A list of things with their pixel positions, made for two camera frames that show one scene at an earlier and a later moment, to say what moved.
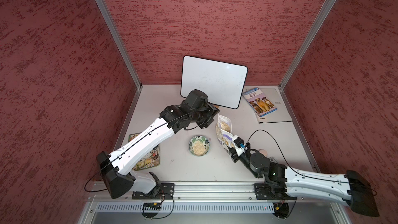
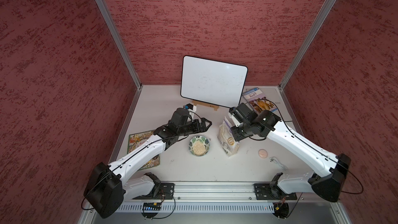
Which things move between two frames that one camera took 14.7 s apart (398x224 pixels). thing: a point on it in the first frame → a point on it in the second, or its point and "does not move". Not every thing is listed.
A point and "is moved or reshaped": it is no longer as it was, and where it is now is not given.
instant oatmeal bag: (224, 132) is moved or reshaped
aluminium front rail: (208, 198) does not move
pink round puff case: (263, 152) does not move
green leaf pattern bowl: (199, 145) does not move
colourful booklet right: (273, 94) does not move
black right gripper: (233, 155) → (237, 136)
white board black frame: (223, 82) does not move
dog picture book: (261, 104) does not move
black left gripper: (212, 110) → (203, 128)
